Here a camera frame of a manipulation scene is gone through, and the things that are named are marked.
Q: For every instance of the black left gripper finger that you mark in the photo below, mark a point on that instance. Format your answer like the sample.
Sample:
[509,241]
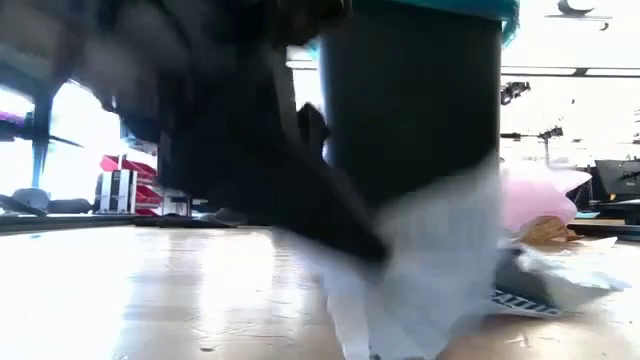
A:
[320,210]
[312,130]

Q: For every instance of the black trash bin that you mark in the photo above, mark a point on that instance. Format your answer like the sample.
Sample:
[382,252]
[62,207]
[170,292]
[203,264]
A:
[410,100]

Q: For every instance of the white translucent plastic packet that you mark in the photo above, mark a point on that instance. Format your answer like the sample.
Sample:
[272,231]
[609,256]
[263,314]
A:
[435,280]

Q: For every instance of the teal plastic bin liner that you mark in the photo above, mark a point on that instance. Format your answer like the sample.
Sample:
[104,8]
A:
[475,7]

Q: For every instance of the pink plastic bag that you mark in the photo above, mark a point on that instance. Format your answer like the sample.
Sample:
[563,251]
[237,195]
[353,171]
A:
[535,200]

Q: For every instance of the red bin shelf rack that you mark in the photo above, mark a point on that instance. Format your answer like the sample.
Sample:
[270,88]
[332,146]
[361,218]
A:
[145,175]

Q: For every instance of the dark bundle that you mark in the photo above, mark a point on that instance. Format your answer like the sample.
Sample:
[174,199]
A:
[32,196]
[70,206]

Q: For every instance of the ceiling spotlight rig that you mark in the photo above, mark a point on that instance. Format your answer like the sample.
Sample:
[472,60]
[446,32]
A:
[515,91]

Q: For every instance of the black computer monitor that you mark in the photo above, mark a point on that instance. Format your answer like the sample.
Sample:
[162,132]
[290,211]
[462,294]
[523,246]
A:
[620,177]

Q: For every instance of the black overhead rig frame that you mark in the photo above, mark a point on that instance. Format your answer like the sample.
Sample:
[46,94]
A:
[520,135]

